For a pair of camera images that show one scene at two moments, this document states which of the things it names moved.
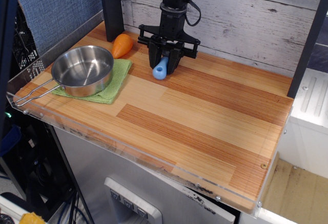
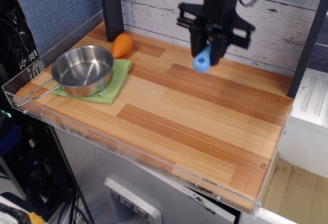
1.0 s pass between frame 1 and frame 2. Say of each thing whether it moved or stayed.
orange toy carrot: stayed
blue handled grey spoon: moved
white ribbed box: stayed
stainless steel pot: stayed
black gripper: moved
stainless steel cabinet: stayed
